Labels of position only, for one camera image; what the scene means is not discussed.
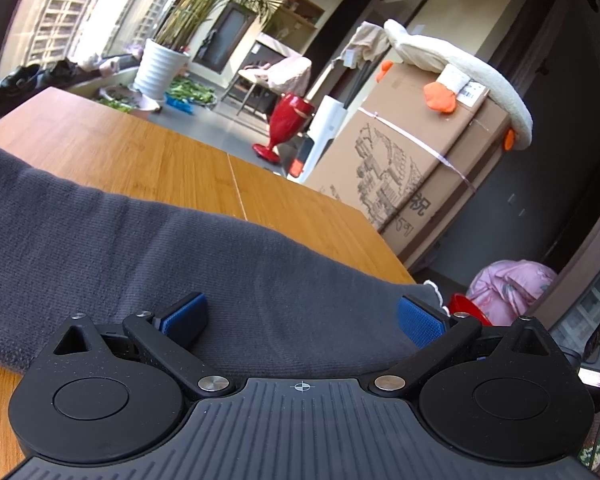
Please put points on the red goblet-shaped vase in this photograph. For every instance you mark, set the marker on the red goblet-shaped vase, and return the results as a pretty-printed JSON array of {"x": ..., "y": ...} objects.
[{"x": 287, "y": 117}]

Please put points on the bunch of green vegetables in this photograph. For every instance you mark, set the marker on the bunch of green vegetables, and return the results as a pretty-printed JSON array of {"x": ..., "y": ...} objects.
[
  {"x": 117, "y": 105},
  {"x": 192, "y": 91}
]

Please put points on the white upright vacuum cleaner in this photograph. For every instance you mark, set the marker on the white upright vacuum cleaner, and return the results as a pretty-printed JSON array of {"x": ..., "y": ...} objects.
[{"x": 325, "y": 125}]

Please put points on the palm in white ribbed pot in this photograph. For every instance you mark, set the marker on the palm in white ribbed pot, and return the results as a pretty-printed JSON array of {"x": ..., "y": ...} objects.
[{"x": 160, "y": 67}]

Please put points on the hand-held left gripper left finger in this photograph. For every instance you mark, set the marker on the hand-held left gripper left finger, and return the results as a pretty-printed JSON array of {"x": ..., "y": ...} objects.
[{"x": 185, "y": 317}]

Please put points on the metal bowl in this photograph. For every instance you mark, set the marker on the metal bowl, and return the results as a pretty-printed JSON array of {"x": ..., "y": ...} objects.
[{"x": 140, "y": 100}]

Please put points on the metal frame chair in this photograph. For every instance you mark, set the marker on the metal frame chair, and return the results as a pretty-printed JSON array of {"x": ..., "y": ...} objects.
[{"x": 245, "y": 90}]

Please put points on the blue plastic tray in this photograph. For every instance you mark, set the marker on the blue plastic tray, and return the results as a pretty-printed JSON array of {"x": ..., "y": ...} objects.
[{"x": 180, "y": 105}]

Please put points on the grey knit sweater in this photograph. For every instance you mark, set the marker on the grey knit sweater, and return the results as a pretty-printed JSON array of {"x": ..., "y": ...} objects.
[{"x": 130, "y": 260}]

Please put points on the large printed cardboard box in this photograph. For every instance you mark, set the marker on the large printed cardboard box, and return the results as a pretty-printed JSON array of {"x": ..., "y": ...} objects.
[{"x": 405, "y": 160}]

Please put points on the light clothes on windowsill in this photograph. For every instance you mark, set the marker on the light clothes on windowsill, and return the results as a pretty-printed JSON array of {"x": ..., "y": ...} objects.
[{"x": 110, "y": 62}]

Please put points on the white plush duck toy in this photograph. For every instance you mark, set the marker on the white plush duck toy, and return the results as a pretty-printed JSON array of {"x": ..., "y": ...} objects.
[{"x": 480, "y": 77}]

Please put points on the red plastic basin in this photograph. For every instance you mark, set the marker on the red plastic basin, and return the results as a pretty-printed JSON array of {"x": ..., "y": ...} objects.
[{"x": 467, "y": 307}]

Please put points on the pink quilted bundle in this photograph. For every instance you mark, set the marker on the pink quilted bundle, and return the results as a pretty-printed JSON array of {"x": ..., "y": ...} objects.
[{"x": 510, "y": 287}]

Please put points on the dark clothes on windowsill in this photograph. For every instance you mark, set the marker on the dark clothes on windowsill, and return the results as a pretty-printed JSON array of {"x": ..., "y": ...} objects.
[{"x": 30, "y": 80}]

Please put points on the beige cloth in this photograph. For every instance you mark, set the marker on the beige cloth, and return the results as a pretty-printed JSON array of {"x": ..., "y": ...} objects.
[{"x": 367, "y": 42}]

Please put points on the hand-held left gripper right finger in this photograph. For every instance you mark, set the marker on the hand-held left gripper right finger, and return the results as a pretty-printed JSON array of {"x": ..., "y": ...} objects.
[{"x": 422, "y": 322}]

